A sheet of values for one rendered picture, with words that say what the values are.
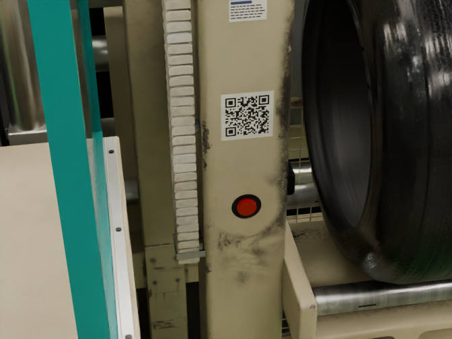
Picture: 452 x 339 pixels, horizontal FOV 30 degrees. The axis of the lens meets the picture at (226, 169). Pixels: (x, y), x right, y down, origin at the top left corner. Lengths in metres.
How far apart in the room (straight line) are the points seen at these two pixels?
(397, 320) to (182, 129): 0.48
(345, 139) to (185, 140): 0.46
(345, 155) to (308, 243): 0.18
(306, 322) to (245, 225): 0.17
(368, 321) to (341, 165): 0.32
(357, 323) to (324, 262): 0.23
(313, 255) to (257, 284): 0.23
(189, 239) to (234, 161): 0.16
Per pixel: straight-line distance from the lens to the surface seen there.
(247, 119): 1.19
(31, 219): 0.94
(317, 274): 1.55
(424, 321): 1.41
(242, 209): 1.28
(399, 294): 1.37
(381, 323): 1.39
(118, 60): 1.97
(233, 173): 1.24
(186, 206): 1.28
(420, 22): 1.10
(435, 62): 1.08
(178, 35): 1.13
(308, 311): 1.29
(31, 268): 0.88
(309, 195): 1.56
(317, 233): 1.65
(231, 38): 1.13
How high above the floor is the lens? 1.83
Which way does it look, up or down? 34 degrees down
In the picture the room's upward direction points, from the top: 1 degrees counter-clockwise
